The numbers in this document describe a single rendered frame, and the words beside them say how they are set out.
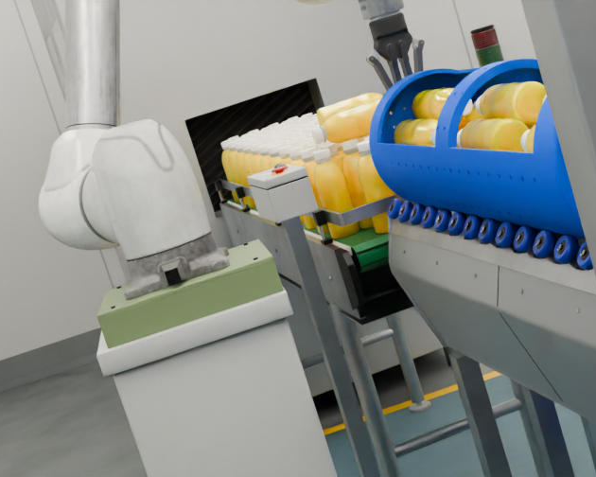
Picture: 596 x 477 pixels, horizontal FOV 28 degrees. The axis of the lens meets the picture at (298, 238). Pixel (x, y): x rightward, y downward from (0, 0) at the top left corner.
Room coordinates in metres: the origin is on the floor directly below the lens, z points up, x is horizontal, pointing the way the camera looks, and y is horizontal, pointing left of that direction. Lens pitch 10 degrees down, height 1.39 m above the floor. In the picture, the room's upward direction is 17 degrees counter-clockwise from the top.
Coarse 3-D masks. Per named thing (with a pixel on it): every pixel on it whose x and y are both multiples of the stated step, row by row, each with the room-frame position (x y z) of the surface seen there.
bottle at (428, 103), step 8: (440, 88) 2.38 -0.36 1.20; (448, 88) 2.33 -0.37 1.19; (416, 96) 2.45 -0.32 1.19; (424, 96) 2.40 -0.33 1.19; (432, 96) 2.35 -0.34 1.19; (440, 96) 2.32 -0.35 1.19; (416, 104) 2.43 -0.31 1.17; (424, 104) 2.38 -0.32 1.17; (432, 104) 2.33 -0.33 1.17; (440, 104) 2.31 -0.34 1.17; (416, 112) 2.43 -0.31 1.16; (424, 112) 2.39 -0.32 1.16; (432, 112) 2.34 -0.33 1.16; (440, 112) 2.31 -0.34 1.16
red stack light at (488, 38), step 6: (486, 30) 2.97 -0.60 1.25; (492, 30) 2.98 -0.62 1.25; (474, 36) 2.99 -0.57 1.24; (480, 36) 2.98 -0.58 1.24; (486, 36) 2.97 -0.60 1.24; (492, 36) 2.97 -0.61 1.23; (474, 42) 2.99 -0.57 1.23; (480, 42) 2.98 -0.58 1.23; (486, 42) 2.97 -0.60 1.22; (492, 42) 2.97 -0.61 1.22; (498, 42) 2.98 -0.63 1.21; (474, 48) 3.00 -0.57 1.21; (480, 48) 2.98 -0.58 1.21
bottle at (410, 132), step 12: (408, 120) 2.43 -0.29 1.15; (420, 120) 2.35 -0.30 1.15; (432, 120) 2.31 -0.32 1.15; (396, 132) 2.43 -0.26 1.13; (408, 132) 2.36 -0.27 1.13; (420, 132) 2.30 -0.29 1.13; (432, 132) 2.28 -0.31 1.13; (408, 144) 2.37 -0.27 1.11; (420, 144) 2.30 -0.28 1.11; (432, 144) 2.28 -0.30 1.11
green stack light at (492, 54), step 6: (486, 48) 2.97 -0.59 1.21; (492, 48) 2.97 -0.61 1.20; (498, 48) 2.98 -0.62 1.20; (480, 54) 2.98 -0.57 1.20; (486, 54) 2.97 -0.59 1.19; (492, 54) 2.97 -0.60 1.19; (498, 54) 2.98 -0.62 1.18; (480, 60) 2.99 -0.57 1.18; (486, 60) 2.98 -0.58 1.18; (492, 60) 2.97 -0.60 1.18; (498, 60) 2.97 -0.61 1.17; (480, 66) 3.00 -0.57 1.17
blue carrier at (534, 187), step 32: (512, 64) 2.03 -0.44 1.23; (384, 96) 2.45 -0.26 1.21; (448, 96) 2.07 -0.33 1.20; (480, 96) 2.50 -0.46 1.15; (384, 128) 2.45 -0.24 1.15; (448, 128) 2.00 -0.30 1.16; (544, 128) 1.64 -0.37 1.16; (384, 160) 2.37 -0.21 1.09; (416, 160) 2.17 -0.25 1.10; (448, 160) 2.00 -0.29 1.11; (480, 160) 1.86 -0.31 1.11; (512, 160) 1.74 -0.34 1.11; (544, 160) 1.63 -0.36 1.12; (416, 192) 2.28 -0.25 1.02; (448, 192) 2.08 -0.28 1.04; (480, 192) 1.92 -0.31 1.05; (512, 192) 1.78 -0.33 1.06; (544, 192) 1.66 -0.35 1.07; (544, 224) 1.77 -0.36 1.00; (576, 224) 1.63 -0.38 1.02
